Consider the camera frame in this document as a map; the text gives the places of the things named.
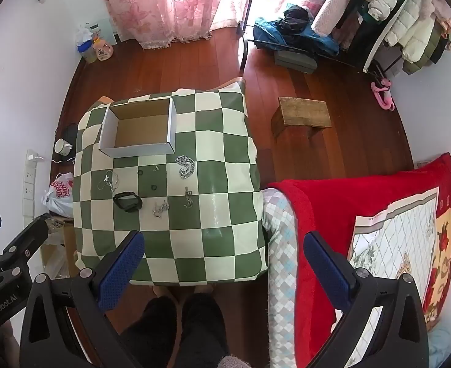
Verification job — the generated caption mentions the pink floral curtain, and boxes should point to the pink floral curtain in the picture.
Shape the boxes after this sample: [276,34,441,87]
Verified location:
[93,0,249,50]

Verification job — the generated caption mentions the person's left leg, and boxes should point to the person's left leg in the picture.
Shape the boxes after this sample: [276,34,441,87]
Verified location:
[120,286,182,368]

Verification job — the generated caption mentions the white plastic bag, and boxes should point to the white plastic bag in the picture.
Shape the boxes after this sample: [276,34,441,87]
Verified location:
[75,23,96,44]

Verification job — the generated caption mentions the white cardboard box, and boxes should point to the white cardboard box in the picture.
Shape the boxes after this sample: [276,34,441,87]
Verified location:
[98,98,178,158]

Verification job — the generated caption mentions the black bracelet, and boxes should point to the black bracelet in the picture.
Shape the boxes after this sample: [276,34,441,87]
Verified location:
[112,192,142,213]

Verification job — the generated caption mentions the pastel plaid sheet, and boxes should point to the pastel plaid sheet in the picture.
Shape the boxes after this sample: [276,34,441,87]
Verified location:
[262,188,301,368]

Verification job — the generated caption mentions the person's leg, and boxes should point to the person's leg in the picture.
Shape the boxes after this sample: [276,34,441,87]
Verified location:
[120,286,182,368]
[180,284,230,368]

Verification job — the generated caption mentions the brown cardboard box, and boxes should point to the brown cardboard box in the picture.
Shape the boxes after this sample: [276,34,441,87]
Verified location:
[42,218,77,278]

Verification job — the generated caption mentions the green white checkered cloth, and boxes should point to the green white checkered cloth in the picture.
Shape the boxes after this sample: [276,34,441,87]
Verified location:
[72,88,269,286]

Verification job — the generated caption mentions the light blue cloth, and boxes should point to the light blue cloth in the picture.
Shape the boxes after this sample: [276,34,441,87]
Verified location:
[428,322,451,368]

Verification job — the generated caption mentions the white mug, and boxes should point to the white mug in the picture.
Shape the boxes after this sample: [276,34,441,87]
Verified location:
[54,138,74,156]

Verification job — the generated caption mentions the black clothes rack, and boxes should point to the black clothes rack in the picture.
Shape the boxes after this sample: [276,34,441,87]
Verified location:
[239,0,368,71]

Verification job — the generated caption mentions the thick silver chain necklace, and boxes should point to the thick silver chain necklace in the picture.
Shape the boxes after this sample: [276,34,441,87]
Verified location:
[175,155,195,179]

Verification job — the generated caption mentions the blue jacket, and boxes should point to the blue jacket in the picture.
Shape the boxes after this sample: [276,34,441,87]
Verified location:
[253,17,340,56]

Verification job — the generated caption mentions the white fleece jacket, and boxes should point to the white fleece jacket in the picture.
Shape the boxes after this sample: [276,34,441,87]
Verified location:
[312,0,369,37]

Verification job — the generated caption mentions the silver pendant necklace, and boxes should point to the silver pendant necklace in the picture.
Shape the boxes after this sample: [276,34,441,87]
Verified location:
[97,171,119,194]

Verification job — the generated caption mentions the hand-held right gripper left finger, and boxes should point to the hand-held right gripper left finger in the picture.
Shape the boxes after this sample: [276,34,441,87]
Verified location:
[19,230,146,368]

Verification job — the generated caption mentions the white power strip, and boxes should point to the white power strip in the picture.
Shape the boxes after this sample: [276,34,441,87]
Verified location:
[22,149,38,225]

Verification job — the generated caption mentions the floral printed blanket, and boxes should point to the floral printed blanket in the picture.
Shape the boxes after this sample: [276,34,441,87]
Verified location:
[340,186,451,368]

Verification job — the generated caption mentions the pink clothes hangers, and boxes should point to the pink clothes hangers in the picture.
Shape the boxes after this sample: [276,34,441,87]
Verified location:
[370,78,395,111]

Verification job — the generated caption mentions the wooden stool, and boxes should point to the wooden stool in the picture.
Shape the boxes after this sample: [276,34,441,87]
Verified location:
[271,97,332,139]

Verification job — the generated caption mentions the white puffer coat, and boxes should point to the white puffer coat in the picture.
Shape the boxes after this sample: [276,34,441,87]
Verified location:
[385,0,441,63]

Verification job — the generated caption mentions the olive green coat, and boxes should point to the olive green coat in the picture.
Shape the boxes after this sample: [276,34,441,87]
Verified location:
[402,27,449,76]

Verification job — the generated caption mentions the person's right leg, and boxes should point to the person's right leg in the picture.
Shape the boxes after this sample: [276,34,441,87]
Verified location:
[180,284,230,368]

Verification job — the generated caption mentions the grey shoe box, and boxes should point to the grey shoe box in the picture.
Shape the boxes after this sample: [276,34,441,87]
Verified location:
[275,51,318,74]

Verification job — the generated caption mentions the red fleece blanket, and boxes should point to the red fleece blanket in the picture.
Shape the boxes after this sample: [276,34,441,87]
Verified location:
[266,152,451,368]

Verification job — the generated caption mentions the fuzzy grey cloth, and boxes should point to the fuzzy grey cloth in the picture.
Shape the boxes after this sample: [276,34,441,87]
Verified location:
[220,355,257,368]

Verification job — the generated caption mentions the pink detergent bottle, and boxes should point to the pink detergent bottle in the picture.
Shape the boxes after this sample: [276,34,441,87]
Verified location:
[97,38,114,62]

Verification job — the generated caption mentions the red printed plastic bag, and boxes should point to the red printed plastic bag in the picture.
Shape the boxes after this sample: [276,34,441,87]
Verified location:
[42,172,75,215]

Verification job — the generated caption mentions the black garment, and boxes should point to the black garment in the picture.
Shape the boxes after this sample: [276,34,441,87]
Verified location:
[283,4,312,27]

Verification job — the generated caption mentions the silver dangle earrings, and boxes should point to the silver dangle earrings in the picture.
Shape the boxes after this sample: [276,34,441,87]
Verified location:
[152,199,170,218]

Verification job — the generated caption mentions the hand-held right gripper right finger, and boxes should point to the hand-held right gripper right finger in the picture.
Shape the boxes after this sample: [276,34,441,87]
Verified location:
[303,231,430,368]

